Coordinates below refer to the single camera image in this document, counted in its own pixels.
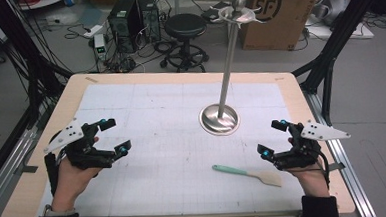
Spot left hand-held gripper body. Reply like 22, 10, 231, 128
41, 116, 118, 173

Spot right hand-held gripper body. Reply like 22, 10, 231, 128
271, 118, 353, 171

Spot green-handled wooden spatula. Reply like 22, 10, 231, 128
211, 160, 283, 192

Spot stainless steel utensil rack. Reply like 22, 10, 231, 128
192, 0, 272, 138

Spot person's right hand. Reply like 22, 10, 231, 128
284, 135, 331, 200

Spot person's left hand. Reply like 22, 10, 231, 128
47, 135, 105, 212

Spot grey tape piece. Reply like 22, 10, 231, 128
21, 164, 39, 175
328, 162, 346, 172

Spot white grid mat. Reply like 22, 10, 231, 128
29, 73, 308, 217

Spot wristwatch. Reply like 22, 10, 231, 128
41, 202, 77, 217

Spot small device with green display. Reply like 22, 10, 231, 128
93, 33, 108, 62

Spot white power strip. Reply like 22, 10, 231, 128
81, 23, 105, 39

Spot large black computer tower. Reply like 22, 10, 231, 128
106, 0, 145, 56

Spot brown cardboard box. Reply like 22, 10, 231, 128
236, 0, 333, 54

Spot slim black computer tower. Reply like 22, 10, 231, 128
137, 0, 163, 44

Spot white flat board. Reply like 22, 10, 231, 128
303, 12, 376, 44

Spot black round stool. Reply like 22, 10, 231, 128
157, 12, 211, 75

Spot grey rounded device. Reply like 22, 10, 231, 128
309, 0, 355, 27

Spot white round table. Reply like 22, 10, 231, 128
17, 0, 72, 12

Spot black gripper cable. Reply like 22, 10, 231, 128
284, 146, 332, 194

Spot black wrist strap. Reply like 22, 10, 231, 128
43, 151, 62, 198

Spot aluminium rail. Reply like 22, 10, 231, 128
0, 126, 44, 217
301, 86, 379, 217

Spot coiled black floor cables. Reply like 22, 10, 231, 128
105, 55, 137, 75

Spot black frame post with cables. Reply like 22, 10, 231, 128
0, 0, 77, 133

